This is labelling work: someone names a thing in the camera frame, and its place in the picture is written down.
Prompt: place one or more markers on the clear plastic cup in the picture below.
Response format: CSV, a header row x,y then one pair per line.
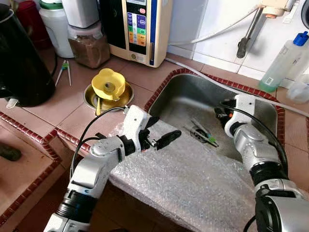
x,y
299,89

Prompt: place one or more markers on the clear bottle with blue cap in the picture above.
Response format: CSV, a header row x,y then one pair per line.
x,y
282,63

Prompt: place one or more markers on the beige faucet with metal spout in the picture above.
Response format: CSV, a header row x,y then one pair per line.
x,y
248,34

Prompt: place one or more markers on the empty steel sink basin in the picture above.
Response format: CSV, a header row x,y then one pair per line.
x,y
193,101

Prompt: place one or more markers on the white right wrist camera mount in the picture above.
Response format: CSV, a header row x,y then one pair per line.
x,y
244,106

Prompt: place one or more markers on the white blender base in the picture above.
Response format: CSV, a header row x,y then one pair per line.
x,y
79,12

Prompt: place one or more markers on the dark green cucumber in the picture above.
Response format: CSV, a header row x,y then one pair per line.
x,y
9,152

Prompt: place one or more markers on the white canister with green lid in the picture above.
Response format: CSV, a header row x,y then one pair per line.
x,y
55,31

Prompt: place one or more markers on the small steel bowl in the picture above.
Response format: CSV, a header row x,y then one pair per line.
x,y
123,102

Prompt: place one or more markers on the black electric kettle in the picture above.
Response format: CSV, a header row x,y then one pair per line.
x,y
21,63

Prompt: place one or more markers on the clear jar of brown powder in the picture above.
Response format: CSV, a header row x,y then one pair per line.
x,y
89,48

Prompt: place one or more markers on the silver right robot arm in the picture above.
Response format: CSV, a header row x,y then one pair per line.
x,y
260,154

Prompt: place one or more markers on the clear bubble wrap sheet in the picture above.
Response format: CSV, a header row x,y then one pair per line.
x,y
193,183

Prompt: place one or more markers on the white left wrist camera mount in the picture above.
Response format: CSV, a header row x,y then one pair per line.
x,y
136,121

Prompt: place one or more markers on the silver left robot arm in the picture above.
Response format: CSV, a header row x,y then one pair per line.
x,y
91,169

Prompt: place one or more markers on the black frying pan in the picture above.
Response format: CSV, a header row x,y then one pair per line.
x,y
306,12

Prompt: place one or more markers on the beige water ionizer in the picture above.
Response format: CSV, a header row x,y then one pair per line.
x,y
137,29

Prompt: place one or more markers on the red plastic container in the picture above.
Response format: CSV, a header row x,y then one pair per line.
x,y
34,21

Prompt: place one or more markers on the gold spoon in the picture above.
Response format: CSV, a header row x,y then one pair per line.
x,y
98,107

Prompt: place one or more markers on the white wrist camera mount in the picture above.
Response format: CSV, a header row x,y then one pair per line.
x,y
244,106
136,121

